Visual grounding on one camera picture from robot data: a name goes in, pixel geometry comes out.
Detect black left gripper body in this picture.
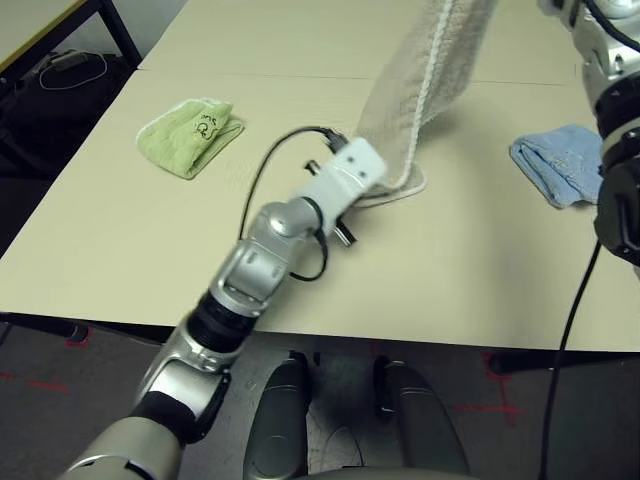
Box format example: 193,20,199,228
333,214,360,250

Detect beige towel with white trim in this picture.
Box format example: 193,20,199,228
352,0,499,209

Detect folded green towel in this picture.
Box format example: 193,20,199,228
135,98,246,181

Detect folded blue towel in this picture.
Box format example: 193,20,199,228
509,123,606,210

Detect grey right robot leg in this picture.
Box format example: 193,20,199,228
374,357,471,474

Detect black bag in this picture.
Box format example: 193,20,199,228
0,49,131,176

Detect grey power adapter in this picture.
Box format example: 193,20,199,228
49,48,86,69

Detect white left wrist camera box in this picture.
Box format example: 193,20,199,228
294,138,389,234

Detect thin white cable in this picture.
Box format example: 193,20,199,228
38,49,109,91

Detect side table with black frame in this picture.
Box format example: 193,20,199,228
0,0,141,76

